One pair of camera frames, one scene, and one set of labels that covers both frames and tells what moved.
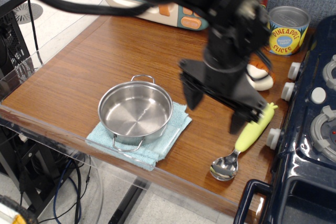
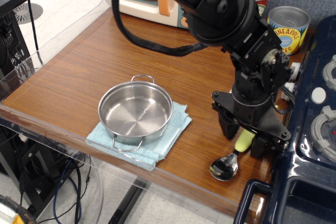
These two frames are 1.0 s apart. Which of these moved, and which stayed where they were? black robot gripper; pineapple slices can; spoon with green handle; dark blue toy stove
Moved: black robot gripper
Stayed: spoon with green handle; dark blue toy stove; pineapple slices can
